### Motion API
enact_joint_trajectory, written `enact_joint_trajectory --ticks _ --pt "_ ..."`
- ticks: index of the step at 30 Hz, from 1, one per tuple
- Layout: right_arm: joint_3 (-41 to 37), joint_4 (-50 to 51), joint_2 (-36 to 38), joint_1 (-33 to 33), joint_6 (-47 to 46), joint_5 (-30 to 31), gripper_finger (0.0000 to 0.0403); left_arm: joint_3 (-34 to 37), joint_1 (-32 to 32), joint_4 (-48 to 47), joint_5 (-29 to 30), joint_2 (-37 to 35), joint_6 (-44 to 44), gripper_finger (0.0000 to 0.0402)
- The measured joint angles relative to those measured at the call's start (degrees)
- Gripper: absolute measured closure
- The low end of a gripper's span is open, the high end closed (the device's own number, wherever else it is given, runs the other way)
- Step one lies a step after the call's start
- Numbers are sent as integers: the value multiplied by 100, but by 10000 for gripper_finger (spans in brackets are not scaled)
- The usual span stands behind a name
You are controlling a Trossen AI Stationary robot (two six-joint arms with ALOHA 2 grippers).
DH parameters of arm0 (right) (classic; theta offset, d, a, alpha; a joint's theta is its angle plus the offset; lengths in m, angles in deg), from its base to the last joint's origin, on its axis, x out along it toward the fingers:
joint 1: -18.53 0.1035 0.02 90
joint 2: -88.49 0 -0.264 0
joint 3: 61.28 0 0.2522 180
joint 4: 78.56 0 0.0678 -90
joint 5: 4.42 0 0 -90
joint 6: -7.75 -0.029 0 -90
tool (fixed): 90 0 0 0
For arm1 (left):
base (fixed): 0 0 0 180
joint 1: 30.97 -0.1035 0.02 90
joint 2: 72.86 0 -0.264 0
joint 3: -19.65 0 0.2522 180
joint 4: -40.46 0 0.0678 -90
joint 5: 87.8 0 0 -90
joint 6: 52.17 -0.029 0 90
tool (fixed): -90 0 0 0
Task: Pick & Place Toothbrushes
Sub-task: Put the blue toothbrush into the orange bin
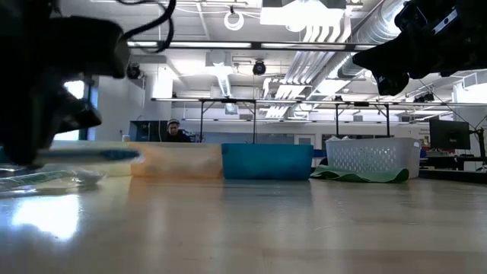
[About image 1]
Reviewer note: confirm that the small beige cup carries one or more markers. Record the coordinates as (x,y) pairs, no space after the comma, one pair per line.
(126,138)

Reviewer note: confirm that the black overhead beam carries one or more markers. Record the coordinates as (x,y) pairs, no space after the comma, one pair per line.
(256,45)

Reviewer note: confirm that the black computer monitor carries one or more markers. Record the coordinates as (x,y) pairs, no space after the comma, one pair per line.
(449,134)

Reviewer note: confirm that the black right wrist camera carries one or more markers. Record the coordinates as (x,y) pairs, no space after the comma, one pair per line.
(422,17)

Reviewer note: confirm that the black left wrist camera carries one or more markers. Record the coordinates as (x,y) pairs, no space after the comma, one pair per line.
(91,45)

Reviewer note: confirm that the long ceiling light bar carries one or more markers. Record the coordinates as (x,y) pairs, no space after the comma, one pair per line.
(209,45)
(142,43)
(304,45)

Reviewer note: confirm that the black background desk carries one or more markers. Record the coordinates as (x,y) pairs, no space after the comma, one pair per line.
(456,160)

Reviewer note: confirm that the yellow plastic bin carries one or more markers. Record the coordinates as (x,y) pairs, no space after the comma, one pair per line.
(114,169)

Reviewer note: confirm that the black round ceiling spotlight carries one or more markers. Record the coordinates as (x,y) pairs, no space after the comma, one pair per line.
(135,72)
(259,67)

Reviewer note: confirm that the black monitor stand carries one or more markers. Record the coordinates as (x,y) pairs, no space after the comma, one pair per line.
(481,144)

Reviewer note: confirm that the white ceiling air duct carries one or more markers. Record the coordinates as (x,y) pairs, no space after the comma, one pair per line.
(218,61)

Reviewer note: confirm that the person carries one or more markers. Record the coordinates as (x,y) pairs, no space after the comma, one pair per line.
(175,134)

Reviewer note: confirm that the black equipment box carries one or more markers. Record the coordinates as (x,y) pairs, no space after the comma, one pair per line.
(146,131)

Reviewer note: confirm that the black background rack frame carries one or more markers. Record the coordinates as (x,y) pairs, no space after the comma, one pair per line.
(228,100)

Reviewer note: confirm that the black ceiling track lamp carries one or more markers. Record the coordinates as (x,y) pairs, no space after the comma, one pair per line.
(424,97)

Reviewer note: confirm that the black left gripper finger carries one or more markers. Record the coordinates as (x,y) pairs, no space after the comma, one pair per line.
(76,116)
(13,141)

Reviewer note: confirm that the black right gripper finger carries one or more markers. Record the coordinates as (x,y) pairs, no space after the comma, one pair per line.
(380,57)
(392,83)

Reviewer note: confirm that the orange plastic bin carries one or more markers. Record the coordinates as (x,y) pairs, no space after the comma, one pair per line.
(175,160)

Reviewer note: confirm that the white perforated plastic basket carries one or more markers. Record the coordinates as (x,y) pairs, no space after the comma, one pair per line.
(373,156)

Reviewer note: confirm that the teal plastic bin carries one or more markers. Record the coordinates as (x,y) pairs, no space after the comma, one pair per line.
(266,161)

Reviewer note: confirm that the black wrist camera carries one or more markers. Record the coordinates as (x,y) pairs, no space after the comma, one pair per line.
(422,17)
(91,45)

